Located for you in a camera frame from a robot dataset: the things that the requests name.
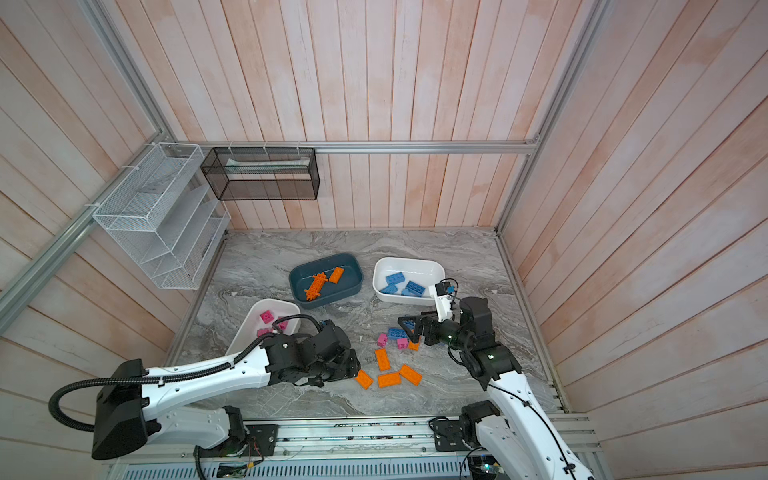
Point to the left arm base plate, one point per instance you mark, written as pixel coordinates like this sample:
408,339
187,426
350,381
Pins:
253,440

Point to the teal plastic bin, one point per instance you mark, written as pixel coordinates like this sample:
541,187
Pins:
300,278

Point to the orange lego brick top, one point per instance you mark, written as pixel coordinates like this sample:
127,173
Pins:
336,275

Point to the white bin left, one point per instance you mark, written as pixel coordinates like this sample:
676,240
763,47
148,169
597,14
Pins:
252,323

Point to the white bin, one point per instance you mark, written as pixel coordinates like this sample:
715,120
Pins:
424,272
252,323

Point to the pink lego cube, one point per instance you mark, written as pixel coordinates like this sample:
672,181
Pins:
267,317

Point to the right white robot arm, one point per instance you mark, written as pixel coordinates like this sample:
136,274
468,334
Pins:
544,454

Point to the white wire mesh shelf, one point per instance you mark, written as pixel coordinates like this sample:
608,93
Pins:
165,221

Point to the aluminium front rail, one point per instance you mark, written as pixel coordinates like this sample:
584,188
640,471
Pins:
374,437

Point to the white bin back right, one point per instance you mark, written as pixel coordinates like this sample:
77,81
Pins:
424,272

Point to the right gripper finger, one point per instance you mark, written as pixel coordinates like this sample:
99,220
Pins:
414,333
418,319

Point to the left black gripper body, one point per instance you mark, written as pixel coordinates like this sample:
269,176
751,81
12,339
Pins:
337,369

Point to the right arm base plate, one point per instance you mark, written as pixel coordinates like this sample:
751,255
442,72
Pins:
453,435

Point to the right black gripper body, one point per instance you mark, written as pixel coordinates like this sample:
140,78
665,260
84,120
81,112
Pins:
450,332

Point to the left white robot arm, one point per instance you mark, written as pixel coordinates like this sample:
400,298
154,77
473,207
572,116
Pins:
143,406

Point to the long orange lego stack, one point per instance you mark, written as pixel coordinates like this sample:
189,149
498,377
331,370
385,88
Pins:
314,290

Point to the black mesh basket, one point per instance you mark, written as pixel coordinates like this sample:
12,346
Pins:
262,173

